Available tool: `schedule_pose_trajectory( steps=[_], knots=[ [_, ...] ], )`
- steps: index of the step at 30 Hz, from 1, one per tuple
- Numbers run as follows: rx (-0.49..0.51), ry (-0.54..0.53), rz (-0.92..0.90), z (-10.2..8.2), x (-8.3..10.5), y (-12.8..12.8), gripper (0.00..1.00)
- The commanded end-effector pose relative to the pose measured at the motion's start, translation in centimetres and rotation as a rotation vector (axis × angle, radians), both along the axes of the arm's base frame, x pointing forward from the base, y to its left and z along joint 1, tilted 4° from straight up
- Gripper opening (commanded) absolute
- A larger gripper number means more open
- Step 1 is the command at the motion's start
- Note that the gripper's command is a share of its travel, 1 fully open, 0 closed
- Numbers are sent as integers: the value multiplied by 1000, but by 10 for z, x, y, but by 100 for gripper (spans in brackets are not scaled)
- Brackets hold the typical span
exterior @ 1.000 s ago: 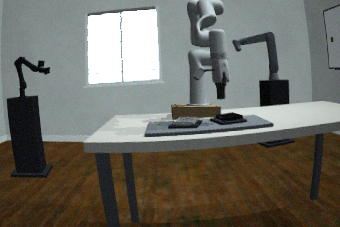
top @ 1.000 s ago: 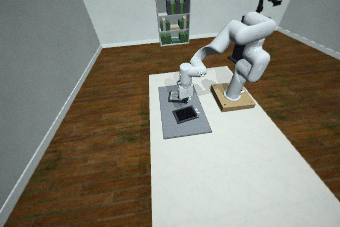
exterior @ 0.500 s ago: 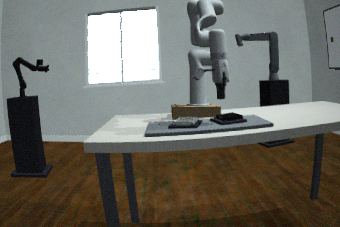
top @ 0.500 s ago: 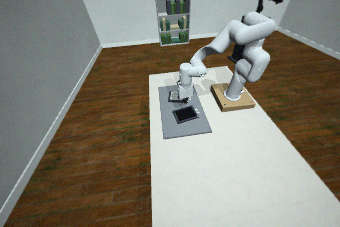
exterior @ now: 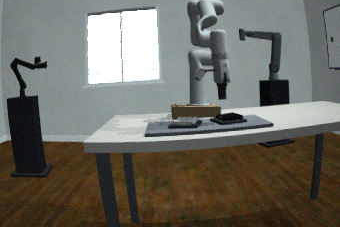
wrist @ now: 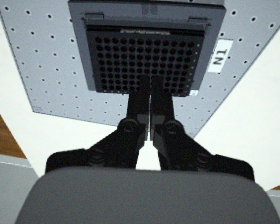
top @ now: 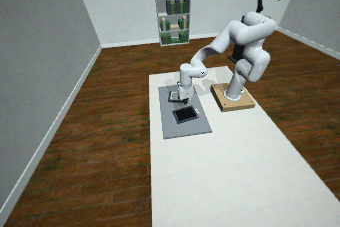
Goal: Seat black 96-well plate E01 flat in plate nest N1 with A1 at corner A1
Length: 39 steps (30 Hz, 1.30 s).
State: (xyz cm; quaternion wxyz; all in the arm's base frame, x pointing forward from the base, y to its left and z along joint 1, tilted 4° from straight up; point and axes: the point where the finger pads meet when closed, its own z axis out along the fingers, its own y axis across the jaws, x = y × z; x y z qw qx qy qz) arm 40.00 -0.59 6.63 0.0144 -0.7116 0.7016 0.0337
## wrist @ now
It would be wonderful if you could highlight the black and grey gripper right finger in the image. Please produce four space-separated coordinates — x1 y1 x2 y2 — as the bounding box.
150 75 255 181

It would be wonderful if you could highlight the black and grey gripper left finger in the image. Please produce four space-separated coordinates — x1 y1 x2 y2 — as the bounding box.
44 75 150 174

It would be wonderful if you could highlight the white n1 label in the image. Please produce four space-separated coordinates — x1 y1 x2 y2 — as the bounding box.
207 39 233 72

